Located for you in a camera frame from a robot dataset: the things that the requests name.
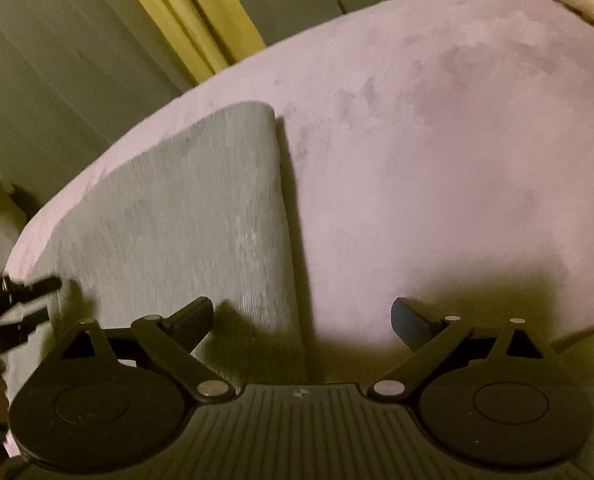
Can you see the yellow curtain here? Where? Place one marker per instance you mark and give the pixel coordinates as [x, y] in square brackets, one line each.
[192, 15]

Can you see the pink bed blanket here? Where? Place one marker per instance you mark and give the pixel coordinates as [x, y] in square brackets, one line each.
[427, 185]

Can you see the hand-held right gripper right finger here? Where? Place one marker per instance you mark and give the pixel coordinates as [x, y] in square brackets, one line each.
[409, 325]

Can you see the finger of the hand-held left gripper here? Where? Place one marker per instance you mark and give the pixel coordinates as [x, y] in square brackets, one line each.
[24, 327]
[34, 287]

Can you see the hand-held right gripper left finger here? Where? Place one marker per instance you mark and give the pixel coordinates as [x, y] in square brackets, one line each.
[193, 317]

